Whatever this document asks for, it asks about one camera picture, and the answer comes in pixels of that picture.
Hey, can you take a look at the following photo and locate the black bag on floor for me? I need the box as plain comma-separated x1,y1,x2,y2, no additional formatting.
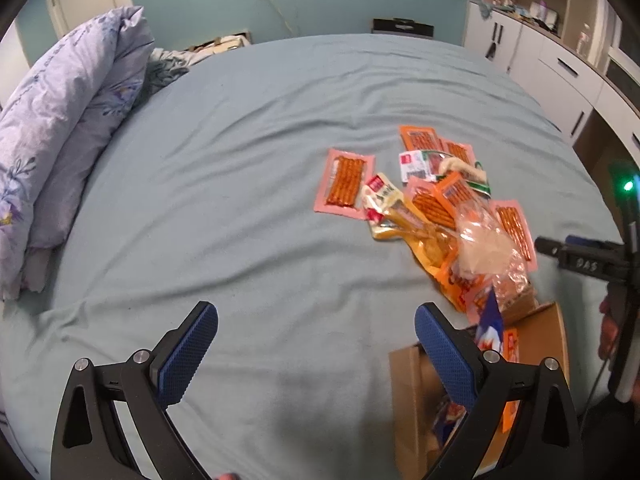
371,18,434,39

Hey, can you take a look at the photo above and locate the cardboard box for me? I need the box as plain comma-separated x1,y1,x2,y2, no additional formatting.
390,302,584,479

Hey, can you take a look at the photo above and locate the white cabinet unit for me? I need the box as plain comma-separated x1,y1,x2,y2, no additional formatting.
463,0,639,159

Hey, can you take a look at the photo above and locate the light blue bed sheet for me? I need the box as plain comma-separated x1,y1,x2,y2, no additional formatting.
1,35,618,479

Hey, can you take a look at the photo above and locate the right pink snack packet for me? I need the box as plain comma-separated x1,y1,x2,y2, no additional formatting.
490,200,538,272

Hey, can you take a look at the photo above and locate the left hand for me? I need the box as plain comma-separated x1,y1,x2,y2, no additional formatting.
215,472,241,480

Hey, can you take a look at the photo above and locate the blue white snack bag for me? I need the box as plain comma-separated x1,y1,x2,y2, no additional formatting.
420,287,503,446

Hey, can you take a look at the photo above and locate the pink snack packet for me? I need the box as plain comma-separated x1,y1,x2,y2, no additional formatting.
490,200,538,272
314,148,375,220

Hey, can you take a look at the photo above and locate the right hand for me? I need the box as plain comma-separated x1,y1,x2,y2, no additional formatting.
598,297,618,361

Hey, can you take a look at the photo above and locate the green white snack packet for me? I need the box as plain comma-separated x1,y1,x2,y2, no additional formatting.
427,151,491,198

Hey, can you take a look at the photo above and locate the purple floral duvet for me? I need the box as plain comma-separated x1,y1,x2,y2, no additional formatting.
1,6,154,299

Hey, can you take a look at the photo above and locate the clear bread bag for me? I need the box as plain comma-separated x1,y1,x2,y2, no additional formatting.
456,200,532,320

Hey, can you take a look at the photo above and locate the yellow tofu snack packet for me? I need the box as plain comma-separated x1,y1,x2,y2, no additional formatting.
361,172,432,240

